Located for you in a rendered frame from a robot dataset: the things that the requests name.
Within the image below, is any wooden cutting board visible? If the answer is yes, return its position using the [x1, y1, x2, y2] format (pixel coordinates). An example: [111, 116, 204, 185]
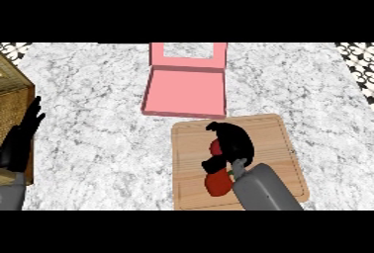
[170, 113, 312, 211]

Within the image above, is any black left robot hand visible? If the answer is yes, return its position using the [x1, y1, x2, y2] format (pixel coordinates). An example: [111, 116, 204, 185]
[0, 96, 48, 173]

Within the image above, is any pink cardboard box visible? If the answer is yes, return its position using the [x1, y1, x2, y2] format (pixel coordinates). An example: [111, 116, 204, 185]
[141, 42, 229, 120]

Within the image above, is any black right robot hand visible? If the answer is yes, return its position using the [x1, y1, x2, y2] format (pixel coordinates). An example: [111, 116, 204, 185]
[200, 121, 256, 175]

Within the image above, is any brown wicker basket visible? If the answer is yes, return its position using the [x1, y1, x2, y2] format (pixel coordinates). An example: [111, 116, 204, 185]
[0, 53, 37, 187]

